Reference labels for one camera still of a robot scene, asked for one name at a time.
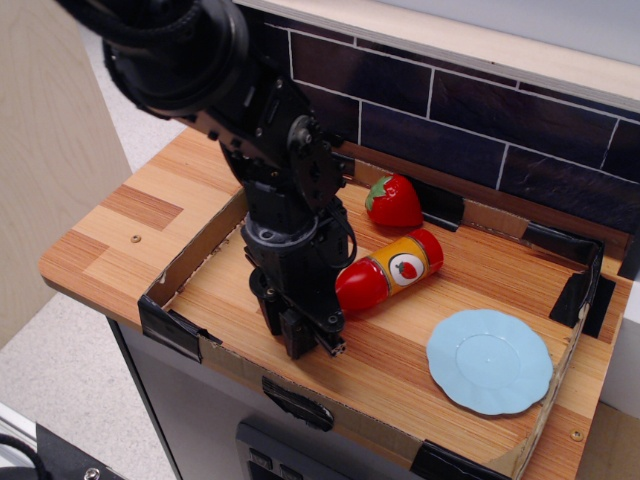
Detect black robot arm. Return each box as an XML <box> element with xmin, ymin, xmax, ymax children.
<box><xmin>63</xmin><ymin>1</ymin><xmax>356</xmax><ymax>359</ymax></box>

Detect light blue plastic plate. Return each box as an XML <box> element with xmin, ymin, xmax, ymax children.
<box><xmin>426</xmin><ymin>309</ymin><xmax>554</xmax><ymax>416</ymax></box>

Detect cardboard fence with black tape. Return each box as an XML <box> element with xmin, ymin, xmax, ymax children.
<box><xmin>132</xmin><ymin>148</ymin><xmax>631</xmax><ymax>479</ymax></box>

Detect light wooden board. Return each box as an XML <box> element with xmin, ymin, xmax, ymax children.
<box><xmin>1</xmin><ymin>1</ymin><xmax>131</xmax><ymax>344</ymax></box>

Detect aluminium frame rail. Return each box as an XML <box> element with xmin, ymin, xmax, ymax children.
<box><xmin>0</xmin><ymin>402</ymin><xmax>37</xmax><ymax>450</ymax></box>

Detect red toy strawberry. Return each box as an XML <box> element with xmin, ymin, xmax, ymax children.
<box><xmin>365</xmin><ymin>174</ymin><xmax>423</xmax><ymax>227</ymax></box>

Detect dark tile backsplash panel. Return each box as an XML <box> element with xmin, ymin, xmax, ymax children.
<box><xmin>241</xmin><ymin>1</ymin><xmax>639</xmax><ymax>279</ymax></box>

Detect black braided cable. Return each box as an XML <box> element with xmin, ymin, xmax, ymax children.
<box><xmin>0</xmin><ymin>433</ymin><xmax>51</xmax><ymax>480</ymax></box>

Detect red yellow hot sauce bottle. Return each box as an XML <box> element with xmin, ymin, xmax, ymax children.
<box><xmin>336</xmin><ymin>229</ymin><xmax>444</xmax><ymax>312</ymax></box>

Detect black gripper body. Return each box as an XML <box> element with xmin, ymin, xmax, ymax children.
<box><xmin>241</xmin><ymin>219</ymin><xmax>349</xmax><ymax>359</ymax></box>

